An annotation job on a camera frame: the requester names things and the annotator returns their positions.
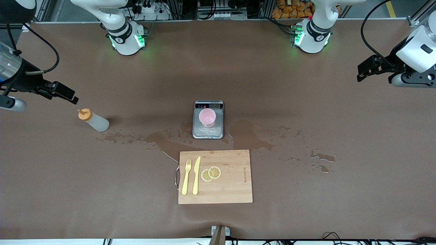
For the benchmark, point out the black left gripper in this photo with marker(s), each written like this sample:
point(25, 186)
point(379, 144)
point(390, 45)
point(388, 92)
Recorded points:
point(392, 61)

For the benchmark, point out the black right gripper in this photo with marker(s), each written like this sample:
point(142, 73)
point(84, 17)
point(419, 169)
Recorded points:
point(28, 81)

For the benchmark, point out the translucent squeeze bottle orange cap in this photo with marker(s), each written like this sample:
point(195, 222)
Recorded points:
point(97, 121)

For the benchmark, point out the pink plastic cup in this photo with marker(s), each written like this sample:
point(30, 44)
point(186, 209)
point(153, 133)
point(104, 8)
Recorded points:
point(207, 118)

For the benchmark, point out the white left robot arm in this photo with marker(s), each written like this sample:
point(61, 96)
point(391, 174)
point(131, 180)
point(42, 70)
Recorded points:
point(311, 42)

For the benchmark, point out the white power strip black plugs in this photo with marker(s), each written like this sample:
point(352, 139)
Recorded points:
point(151, 13)

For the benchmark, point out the brown table mat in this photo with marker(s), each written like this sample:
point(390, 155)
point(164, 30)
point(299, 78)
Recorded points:
point(136, 211)

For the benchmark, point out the silver digital kitchen scale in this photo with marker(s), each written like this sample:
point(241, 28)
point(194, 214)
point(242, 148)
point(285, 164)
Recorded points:
point(208, 133)

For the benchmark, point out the yellow plastic fork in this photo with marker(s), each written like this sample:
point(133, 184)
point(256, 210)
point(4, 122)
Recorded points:
point(185, 180)

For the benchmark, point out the long white socket strip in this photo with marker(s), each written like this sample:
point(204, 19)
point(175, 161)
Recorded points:
point(221, 16)

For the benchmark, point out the yellow plastic knife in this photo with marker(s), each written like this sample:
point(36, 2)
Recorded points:
point(196, 177)

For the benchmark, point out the lemon slice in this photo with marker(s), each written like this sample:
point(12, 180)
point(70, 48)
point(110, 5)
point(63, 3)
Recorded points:
point(205, 176)
point(215, 172)

